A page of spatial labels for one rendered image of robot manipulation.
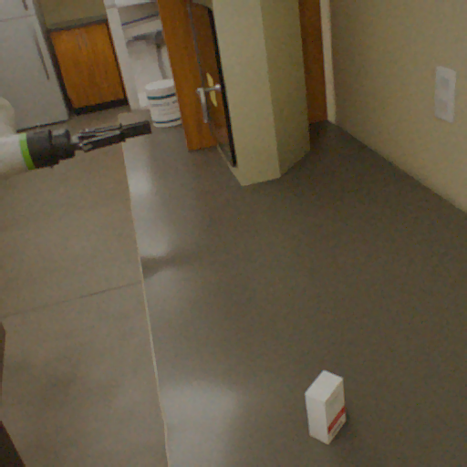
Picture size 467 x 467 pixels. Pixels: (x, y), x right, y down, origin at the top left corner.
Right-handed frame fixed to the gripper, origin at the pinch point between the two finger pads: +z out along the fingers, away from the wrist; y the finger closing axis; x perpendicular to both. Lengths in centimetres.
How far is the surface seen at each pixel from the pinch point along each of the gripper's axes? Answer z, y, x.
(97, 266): -41, 137, 116
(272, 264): 20, -46, 19
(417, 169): 67, -20, 19
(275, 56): 37.4, -1.8, -11.7
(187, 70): 19.0, 32.1, -5.0
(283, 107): 38.5, -0.9, 1.8
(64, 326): -57, 86, 116
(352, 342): 25, -73, 19
